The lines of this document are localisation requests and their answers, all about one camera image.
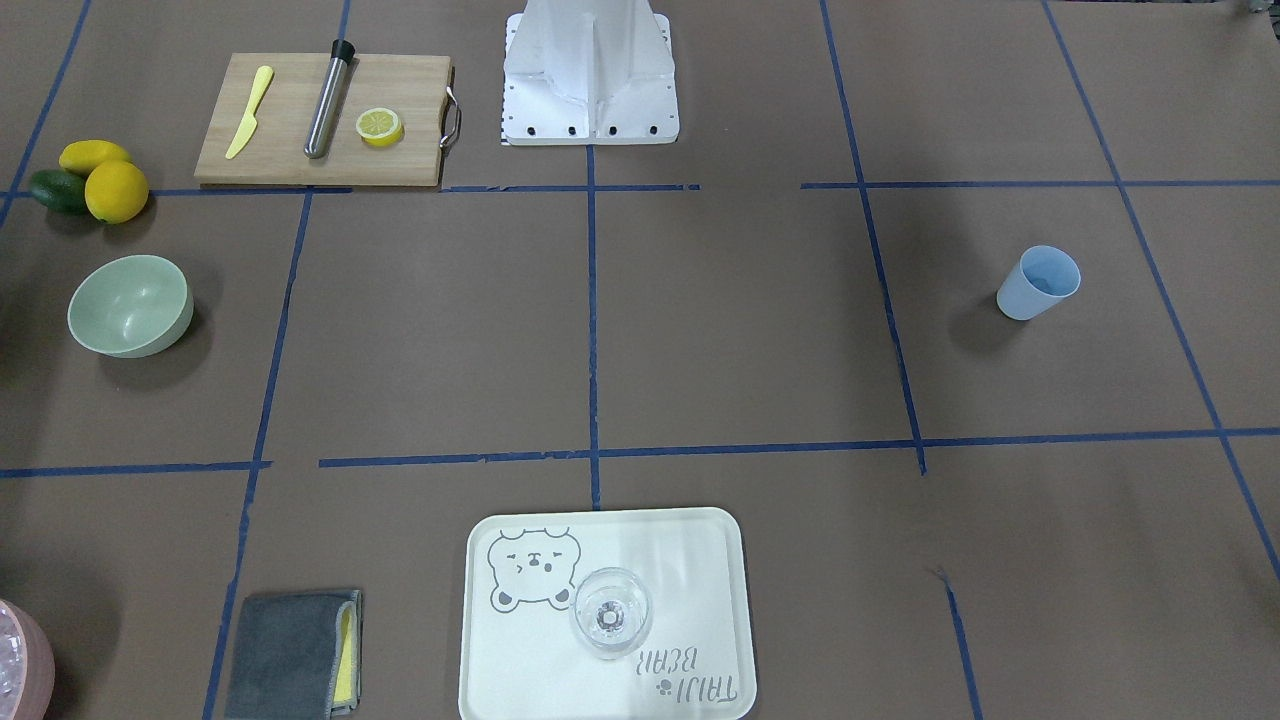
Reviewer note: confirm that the pink bowl with ice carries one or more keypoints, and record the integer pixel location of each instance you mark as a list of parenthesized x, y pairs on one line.
[(27, 665)]

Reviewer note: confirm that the white bear tray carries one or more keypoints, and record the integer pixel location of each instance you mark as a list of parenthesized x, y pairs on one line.
[(521, 657)]

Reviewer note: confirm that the steel muddler black cap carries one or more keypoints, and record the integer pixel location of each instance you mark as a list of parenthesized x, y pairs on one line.
[(327, 108)]

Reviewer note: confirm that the light blue cup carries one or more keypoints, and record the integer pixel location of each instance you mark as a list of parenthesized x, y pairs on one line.
[(1043, 277)]

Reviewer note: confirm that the yellow plastic knife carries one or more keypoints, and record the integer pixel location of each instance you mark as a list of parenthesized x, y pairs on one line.
[(249, 123)]

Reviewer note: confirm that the yellow lemon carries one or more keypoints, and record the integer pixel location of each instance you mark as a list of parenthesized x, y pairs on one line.
[(116, 192)]

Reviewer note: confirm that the lemon half slice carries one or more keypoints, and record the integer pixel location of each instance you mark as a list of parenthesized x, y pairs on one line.
[(379, 127)]

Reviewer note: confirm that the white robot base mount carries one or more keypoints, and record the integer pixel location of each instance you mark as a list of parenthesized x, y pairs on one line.
[(589, 73)]

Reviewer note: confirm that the wooden cutting board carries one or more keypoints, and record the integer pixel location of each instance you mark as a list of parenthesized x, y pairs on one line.
[(415, 86)]

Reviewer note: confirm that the green bowl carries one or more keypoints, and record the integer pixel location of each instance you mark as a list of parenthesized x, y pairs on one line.
[(135, 306)]

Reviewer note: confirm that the clear wine glass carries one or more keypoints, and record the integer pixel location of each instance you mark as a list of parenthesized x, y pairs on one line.
[(612, 613)]

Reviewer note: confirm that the green avocado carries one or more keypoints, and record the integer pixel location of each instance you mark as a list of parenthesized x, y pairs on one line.
[(60, 191)]

